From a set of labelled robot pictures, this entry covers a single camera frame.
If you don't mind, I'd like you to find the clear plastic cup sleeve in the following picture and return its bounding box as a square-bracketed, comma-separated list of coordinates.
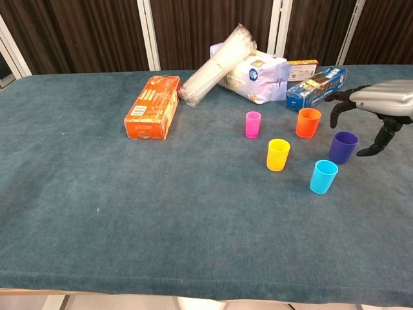
[177, 22, 257, 108]

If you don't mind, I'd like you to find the light blue plastic cup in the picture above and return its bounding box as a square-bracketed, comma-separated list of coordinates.
[309, 159, 339, 195]

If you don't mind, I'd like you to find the small yellow white box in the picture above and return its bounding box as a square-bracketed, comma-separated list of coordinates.
[286, 59, 320, 82]

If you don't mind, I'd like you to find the teal table cloth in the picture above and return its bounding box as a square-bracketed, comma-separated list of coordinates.
[0, 64, 413, 306]

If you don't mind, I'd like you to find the yellow plastic cup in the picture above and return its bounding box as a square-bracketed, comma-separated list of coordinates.
[266, 138, 291, 172]

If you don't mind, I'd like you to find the orange plastic cup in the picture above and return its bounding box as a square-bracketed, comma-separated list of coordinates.
[295, 107, 322, 139]

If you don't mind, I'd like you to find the orange cardboard box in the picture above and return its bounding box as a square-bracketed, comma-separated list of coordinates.
[123, 75, 181, 141]

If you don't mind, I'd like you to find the white partition post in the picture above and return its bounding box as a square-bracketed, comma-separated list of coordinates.
[0, 14, 33, 88]
[267, 0, 293, 58]
[335, 0, 367, 67]
[136, 0, 161, 72]

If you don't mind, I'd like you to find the blue biscuit box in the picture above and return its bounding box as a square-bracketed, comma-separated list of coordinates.
[285, 67, 348, 113]

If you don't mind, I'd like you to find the white plastic bag package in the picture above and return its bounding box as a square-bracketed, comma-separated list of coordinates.
[209, 43, 288, 105]

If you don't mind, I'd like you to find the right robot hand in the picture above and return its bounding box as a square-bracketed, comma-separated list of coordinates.
[324, 79, 413, 158]

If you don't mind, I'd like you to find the pink plastic cup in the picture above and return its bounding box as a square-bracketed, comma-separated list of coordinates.
[245, 111, 262, 140]

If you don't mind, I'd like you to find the purple plastic cup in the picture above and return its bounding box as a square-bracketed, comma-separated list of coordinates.
[328, 130, 359, 165]

